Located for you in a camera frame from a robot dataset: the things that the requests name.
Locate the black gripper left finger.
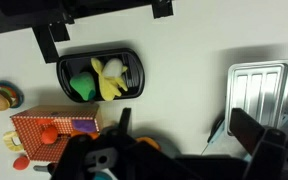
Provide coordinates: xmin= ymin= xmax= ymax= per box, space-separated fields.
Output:
xmin=50 ymin=107 xmax=185 ymax=180

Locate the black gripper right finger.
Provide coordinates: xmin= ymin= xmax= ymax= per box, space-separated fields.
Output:
xmin=231 ymin=108 xmax=288 ymax=180

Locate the purple plushie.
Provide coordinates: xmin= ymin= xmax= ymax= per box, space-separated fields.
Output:
xmin=71 ymin=119 xmax=97 ymax=133

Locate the red checkered cardboard box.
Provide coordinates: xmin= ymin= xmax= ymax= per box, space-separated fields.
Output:
xmin=9 ymin=104 xmax=104 ymax=163

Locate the grey round plate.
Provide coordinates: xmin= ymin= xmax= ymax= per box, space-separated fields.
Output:
xmin=158 ymin=134 xmax=182 ymax=158

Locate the silver metal baking tray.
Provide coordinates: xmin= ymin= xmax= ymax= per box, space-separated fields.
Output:
xmin=224 ymin=59 xmax=288 ymax=136

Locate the yellow banana plush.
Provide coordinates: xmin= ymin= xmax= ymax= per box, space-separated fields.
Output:
xmin=90 ymin=57 xmax=130 ymax=102

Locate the red-orange plush ball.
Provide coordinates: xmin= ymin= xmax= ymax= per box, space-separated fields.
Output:
xmin=41 ymin=125 xmax=59 ymax=145

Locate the black plastic tray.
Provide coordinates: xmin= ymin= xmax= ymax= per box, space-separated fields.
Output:
xmin=56 ymin=48 xmax=146 ymax=103

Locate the green pear plush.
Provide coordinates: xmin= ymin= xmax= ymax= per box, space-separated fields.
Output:
xmin=69 ymin=71 xmax=97 ymax=102

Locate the small red-orange plush toy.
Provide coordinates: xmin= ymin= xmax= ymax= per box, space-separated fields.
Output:
xmin=35 ymin=118 xmax=55 ymax=126

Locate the red toy tomato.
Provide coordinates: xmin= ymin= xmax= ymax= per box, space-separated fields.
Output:
xmin=12 ymin=155 xmax=31 ymax=172

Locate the teal toy plate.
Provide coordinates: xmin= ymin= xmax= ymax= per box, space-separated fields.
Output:
xmin=0 ymin=80 xmax=25 ymax=109

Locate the yellow striped ring toy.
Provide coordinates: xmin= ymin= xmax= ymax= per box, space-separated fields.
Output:
xmin=2 ymin=130 xmax=25 ymax=153

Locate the black table edge bracket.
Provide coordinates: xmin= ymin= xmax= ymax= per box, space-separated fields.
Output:
xmin=150 ymin=0 xmax=175 ymax=19
xmin=32 ymin=22 xmax=72 ymax=64

